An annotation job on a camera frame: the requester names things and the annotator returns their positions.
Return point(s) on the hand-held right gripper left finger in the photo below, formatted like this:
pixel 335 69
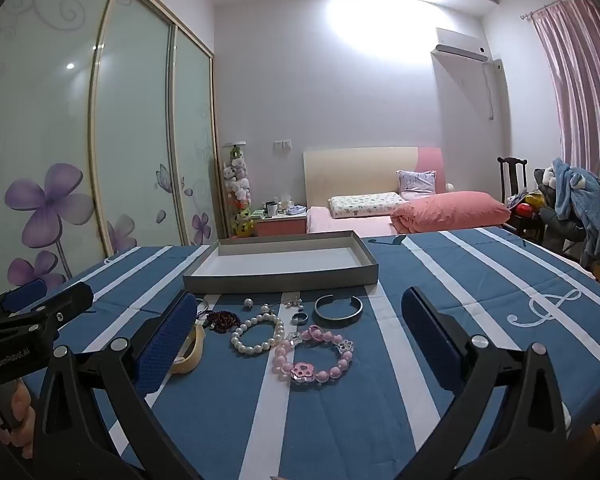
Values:
pixel 166 347

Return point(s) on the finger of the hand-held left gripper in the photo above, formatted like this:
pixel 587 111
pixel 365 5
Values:
pixel 25 291
pixel 65 305

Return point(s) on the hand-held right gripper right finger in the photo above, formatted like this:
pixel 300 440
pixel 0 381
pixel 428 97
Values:
pixel 422 332

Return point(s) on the thin silver bangle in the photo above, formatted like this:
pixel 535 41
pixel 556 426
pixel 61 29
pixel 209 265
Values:
pixel 203 301

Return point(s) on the grey metal cuff bangle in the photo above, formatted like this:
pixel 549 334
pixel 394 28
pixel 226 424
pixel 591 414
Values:
pixel 330 319

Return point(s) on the small pearl hook earring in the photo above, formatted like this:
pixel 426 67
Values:
pixel 268 306

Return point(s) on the silver cluster pearl earring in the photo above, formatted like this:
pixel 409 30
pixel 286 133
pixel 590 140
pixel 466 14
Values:
pixel 294 303

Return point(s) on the grey cardboard box tray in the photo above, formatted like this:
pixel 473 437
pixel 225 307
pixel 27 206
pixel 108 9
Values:
pixel 280 262

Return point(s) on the person's left hand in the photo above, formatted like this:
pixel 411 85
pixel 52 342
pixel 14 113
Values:
pixel 21 412

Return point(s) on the blue white striped sheet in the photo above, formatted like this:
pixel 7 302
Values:
pixel 480 280

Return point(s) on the coral pink pillow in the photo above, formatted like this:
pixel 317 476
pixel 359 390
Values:
pixel 450 212

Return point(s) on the pink bed sheet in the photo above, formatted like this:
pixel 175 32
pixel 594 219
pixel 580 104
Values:
pixel 345 224

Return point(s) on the white patterned pillow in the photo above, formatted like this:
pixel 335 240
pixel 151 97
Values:
pixel 365 204

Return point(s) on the lilac pillow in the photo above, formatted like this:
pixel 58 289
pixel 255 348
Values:
pixel 416 184

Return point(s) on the colourful toys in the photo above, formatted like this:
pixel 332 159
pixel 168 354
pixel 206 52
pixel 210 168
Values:
pixel 525 205

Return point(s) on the pink nightstand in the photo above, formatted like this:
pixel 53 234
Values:
pixel 280 225

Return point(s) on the white mug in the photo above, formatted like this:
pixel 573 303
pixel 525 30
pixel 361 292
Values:
pixel 272 209

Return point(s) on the tube of plush toys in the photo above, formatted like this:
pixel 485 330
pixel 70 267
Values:
pixel 237 185

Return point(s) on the beige pink bed headboard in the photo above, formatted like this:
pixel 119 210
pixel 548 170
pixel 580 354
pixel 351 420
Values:
pixel 350 170

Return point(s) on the tissue box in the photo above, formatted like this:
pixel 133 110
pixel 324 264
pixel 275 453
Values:
pixel 292 208

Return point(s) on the dark wooden chair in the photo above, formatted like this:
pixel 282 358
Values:
pixel 510 175

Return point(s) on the floral glass sliding wardrobe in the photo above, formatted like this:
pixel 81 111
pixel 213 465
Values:
pixel 55 110

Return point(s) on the blue plush garment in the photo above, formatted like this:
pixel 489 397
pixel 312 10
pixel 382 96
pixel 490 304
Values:
pixel 577 195

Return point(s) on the white air conditioner pipe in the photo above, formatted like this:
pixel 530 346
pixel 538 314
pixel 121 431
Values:
pixel 495 80

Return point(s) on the white air conditioner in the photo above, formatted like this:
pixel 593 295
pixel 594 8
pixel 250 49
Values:
pixel 460 52

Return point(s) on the pink curtain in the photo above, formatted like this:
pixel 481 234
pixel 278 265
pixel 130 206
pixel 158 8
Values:
pixel 585 85

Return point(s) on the curtain rod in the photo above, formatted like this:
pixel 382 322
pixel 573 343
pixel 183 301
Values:
pixel 555 6

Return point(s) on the white wall switch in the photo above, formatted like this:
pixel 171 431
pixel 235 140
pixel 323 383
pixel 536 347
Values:
pixel 282 145

